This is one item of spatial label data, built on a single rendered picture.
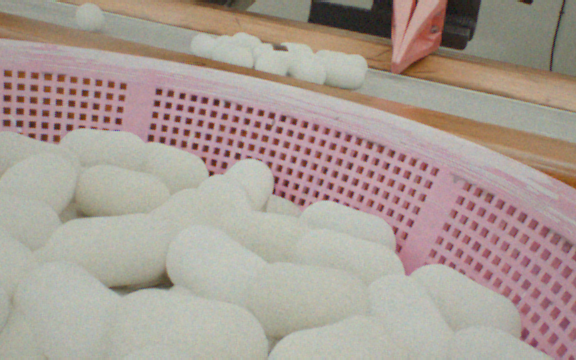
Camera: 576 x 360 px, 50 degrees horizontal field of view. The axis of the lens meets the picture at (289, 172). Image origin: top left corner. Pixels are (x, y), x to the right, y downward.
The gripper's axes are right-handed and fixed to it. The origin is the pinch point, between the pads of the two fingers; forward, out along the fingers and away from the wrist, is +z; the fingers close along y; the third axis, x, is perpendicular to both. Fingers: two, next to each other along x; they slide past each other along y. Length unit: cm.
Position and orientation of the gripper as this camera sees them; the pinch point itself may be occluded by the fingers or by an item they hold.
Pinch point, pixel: (397, 61)
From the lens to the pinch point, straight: 56.0
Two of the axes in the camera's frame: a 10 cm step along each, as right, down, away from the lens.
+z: -3.9, 7.7, -5.1
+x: 0.9, 5.9, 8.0
